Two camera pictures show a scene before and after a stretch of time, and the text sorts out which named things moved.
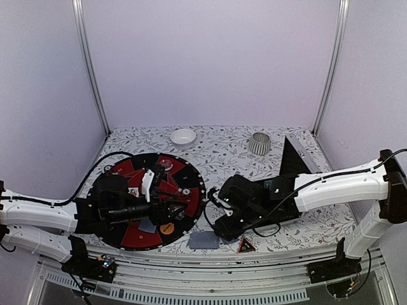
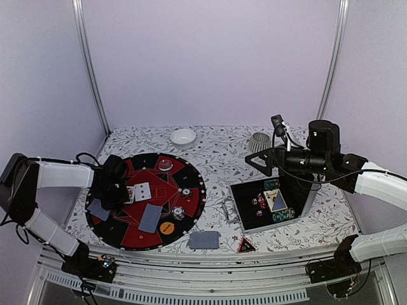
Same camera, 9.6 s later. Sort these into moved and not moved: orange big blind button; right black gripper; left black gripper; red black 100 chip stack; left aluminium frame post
Moved: right black gripper; left black gripper
Not moved: left aluminium frame post; red black 100 chip stack; orange big blind button
